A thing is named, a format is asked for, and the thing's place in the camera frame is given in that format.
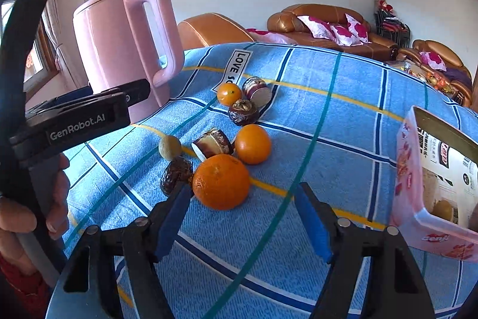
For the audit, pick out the blue plaid blanket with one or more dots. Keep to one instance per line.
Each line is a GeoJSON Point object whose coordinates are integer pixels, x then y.
{"type": "Point", "coordinates": [336, 98]}

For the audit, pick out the dark brown round fruit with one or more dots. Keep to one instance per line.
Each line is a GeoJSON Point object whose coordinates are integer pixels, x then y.
{"type": "Point", "coordinates": [243, 113]}

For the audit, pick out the medium orange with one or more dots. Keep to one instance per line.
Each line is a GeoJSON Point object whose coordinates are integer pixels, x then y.
{"type": "Point", "coordinates": [253, 145]}

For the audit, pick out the person's left hand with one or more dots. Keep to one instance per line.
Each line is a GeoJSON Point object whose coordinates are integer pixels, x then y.
{"type": "Point", "coordinates": [58, 192]}

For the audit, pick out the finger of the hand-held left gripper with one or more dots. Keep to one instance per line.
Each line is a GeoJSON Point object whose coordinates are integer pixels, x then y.
{"type": "Point", "coordinates": [130, 91]}

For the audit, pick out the stack of black chairs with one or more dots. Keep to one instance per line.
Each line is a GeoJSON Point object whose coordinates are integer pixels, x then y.
{"type": "Point", "coordinates": [392, 28]}

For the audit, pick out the wooden coffee table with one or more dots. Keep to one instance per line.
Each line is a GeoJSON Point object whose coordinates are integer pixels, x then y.
{"type": "Point", "coordinates": [397, 64]}

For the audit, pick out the purple cup dessert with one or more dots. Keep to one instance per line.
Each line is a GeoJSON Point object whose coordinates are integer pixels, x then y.
{"type": "Point", "coordinates": [216, 144]}

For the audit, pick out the small green kiwi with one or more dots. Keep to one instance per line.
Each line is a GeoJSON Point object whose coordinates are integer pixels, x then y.
{"type": "Point", "coordinates": [170, 148]}

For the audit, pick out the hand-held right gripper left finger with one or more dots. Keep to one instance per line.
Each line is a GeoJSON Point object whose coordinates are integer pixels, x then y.
{"type": "Point", "coordinates": [171, 220]}

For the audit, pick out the dark brown wrinkled fruit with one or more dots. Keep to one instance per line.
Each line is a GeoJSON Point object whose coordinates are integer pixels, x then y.
{"type": "Point", "coordinates": [174, 174]}

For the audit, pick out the pink cardboard box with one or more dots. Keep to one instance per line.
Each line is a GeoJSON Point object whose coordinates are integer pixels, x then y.
{"type": "Point", "coordinates": [407, 192]}

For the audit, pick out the small orange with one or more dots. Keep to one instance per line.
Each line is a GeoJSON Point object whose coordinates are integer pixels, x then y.
{"type": "Point", "coordinates": [229, 94]}

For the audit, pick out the window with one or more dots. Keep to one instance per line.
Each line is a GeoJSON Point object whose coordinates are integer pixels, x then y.
{"type": "Point", "coordinates": [26, 53]}

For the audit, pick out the orange leather three-seat sofa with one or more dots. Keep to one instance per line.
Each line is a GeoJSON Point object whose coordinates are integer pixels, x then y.
{"type": "Point", "coordinates": [287, 20]}

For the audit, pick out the pink floral bedding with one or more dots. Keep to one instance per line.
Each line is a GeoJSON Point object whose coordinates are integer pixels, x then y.
{"type": "Point", "coordinates": [270, 37]}

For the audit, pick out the orange leather armchair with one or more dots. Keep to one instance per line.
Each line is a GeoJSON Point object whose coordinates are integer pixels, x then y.
{"type": "Point", "coordinates": [440, 47]}

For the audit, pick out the orange leather chaise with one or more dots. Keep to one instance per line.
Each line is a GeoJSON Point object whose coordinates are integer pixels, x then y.
{"type": "Point", "coordinates": [209, 31]}

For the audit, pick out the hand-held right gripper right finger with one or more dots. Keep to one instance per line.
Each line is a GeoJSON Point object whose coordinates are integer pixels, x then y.
{"type": "Point", "coordinates": [313, 225]}

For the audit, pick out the small lying jar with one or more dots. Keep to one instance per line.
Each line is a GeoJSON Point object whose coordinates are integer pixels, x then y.
{"type": "Point", "coordinates": [257, 91]}

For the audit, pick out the yellow-brown kiwi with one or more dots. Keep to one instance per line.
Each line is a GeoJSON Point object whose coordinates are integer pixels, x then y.
{"type": "Point", "coordinates": [443, 210]}

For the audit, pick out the purple blanket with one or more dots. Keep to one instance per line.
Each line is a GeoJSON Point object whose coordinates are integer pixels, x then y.
{"type": "Point", "coordinates": [457, 74]}

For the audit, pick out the pale curtain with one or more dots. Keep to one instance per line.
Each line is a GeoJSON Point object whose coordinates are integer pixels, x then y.
{"type": "Point", "coordinates": [56, 5]}

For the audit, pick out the large orange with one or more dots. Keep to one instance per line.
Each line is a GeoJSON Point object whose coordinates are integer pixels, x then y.
{"type": "Point", "coordinates": [220, 182]}

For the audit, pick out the pile of snacks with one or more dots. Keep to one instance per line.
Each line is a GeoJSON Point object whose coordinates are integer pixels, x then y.
{"type": "Point", "coordinates": [435, 80]}

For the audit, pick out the white pink floral cushion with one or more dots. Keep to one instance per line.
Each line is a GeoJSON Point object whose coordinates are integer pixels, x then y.
{"type": "Point", "coordinates": [432, 60]}
{"type": "Point", "coordinates": [345, 35]}
{"type": "Point", "coordinates": [315, 26]}
{"type": "Point", "coordinates": [359, 26]}

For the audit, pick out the pink electric kettle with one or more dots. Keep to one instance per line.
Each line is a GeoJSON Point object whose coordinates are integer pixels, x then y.
{"type": "Point", "coordinates": [112, 42]}

